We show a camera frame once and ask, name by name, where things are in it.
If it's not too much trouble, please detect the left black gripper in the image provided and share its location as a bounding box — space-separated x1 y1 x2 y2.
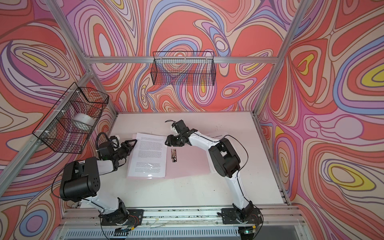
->
110 139 137 162

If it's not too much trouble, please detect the pink folder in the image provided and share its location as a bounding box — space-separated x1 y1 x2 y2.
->
126 131 211 180

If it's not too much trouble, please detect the printed paper sheet top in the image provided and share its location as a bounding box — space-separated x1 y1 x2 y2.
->
127 133 167 179

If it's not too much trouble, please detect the printed paper sheet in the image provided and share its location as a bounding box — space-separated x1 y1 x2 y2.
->
207 132 228 140
127 133 167 179

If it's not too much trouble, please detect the printed paper sheet bottom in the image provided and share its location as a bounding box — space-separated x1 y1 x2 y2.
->
207 132 228 140

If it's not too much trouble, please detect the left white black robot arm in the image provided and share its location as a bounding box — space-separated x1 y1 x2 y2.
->
60 139 138 225

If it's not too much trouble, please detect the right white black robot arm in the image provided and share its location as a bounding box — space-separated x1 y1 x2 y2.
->
165 129 254 223

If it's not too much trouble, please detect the metal folder clip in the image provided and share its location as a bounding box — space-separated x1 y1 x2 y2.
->
171 149 177 163

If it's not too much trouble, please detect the white tape roll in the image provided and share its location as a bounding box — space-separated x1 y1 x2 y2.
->
72 113 95 132

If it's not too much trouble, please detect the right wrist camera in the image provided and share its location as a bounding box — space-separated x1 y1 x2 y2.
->
172 120 189 135

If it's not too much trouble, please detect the black wire basket left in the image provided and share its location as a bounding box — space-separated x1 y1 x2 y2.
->
33 83 109 154

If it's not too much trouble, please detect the black wire basket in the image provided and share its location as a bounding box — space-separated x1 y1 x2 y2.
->
151 51 216 87
33 83 109 154

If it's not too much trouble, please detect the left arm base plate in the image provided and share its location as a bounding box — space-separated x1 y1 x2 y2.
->
99 209 144 226

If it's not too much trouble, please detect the black wire basket back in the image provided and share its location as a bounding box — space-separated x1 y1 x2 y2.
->
151 51 216 87

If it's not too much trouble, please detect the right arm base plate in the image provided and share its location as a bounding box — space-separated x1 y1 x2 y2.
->
217 208 263 226

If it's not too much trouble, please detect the aluminium mounting rail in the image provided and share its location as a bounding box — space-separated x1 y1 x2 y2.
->
59 205 306 228

